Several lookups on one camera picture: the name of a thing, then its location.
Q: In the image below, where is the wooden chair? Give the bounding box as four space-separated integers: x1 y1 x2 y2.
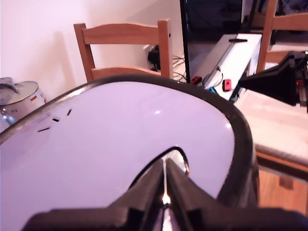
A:
73 19 174 83
251 0 308 73

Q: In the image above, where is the white low bench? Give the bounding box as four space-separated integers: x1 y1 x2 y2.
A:
192 33 263 102

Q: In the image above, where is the black power plug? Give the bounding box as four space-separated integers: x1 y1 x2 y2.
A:
147 45 161 72

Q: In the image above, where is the pale rug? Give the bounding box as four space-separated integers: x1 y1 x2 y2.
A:
233 90 308 167

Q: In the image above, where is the steel pot with lid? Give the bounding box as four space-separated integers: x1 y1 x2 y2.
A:
0 77 47 133

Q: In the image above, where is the large metal lid button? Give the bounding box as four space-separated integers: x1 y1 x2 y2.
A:
158 147 191 231

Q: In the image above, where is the black television screen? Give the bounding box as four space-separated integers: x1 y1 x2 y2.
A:
180 0 244 84

